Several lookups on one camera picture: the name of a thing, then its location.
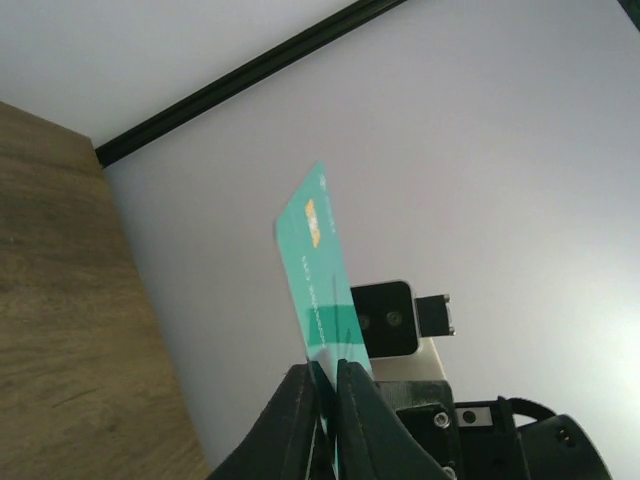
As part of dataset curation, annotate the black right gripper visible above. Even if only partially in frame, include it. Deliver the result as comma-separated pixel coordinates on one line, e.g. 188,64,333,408
336,359,611,479

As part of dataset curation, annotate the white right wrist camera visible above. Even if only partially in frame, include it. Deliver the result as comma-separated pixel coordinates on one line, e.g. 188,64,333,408
351,280,455,382

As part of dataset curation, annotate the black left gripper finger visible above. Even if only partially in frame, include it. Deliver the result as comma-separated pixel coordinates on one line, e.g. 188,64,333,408
209,364,328,480

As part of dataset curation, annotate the black right frame post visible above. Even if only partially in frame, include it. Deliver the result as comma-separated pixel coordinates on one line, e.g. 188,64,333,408
95,0,404,168

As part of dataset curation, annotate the teal credit card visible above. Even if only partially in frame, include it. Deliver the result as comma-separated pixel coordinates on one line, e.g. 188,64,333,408
275,162,372,471

